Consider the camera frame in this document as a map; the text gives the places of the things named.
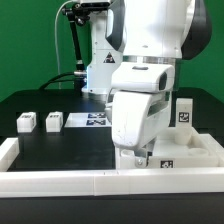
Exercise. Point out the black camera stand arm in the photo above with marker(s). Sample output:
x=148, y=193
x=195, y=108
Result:
x=80, y=67

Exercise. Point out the white U-shaped fence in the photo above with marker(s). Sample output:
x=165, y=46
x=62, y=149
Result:
x=111, y=182

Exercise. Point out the white square table top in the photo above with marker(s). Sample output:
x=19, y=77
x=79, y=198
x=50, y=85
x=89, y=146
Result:
x=202, y=151

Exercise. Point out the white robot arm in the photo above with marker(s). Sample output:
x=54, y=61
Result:
x=136, y=47

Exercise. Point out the white sheet with tags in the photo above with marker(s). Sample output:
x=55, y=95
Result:
x=90, y=119

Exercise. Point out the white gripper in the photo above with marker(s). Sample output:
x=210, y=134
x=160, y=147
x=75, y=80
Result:
x=141, y=106

